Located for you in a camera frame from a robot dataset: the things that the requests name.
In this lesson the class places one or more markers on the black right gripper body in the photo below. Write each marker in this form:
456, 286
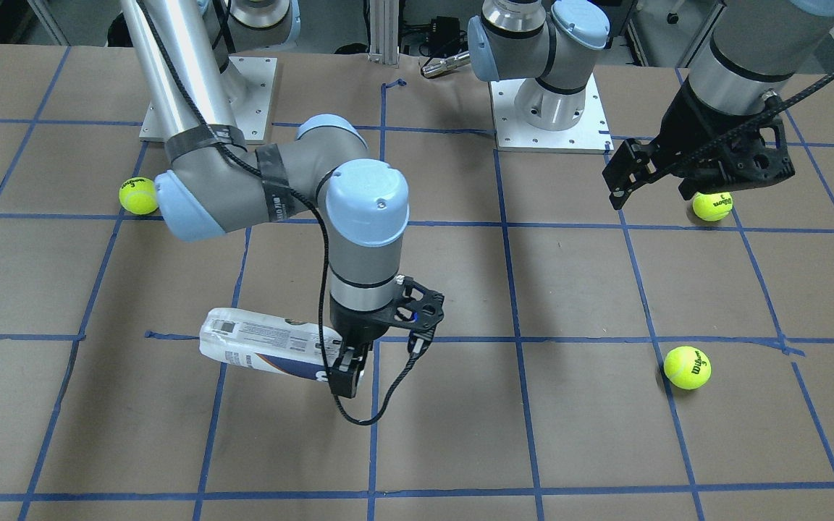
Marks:
356, 324

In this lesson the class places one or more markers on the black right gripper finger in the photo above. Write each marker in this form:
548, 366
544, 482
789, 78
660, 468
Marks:
345, 372

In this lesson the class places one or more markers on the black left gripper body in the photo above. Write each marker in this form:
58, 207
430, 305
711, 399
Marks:
692, 120

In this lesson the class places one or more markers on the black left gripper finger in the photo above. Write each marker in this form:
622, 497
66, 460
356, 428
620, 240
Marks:
622, 182
692, 185

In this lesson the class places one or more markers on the white blue tennis ball can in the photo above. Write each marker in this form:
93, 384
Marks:
263, 342

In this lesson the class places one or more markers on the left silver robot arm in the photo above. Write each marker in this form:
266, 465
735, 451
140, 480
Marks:
742, 49

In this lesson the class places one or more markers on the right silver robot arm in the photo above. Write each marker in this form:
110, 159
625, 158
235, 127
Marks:
217, 185

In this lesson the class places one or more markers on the tennis ball near left gripper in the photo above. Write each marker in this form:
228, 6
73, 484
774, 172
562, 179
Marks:
712, 207

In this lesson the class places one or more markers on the tennis ball front corner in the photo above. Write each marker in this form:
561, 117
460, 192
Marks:
687, 367

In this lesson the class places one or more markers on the tennis ball near base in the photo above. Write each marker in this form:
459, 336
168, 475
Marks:
137, 195

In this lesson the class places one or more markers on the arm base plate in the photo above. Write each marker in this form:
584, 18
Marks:
241, 96
528, 118

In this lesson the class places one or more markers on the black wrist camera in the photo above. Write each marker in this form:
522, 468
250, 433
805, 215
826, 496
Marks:
417, 309

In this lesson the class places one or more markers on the aluminium frame post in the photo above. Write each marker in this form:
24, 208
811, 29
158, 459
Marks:
383, 29

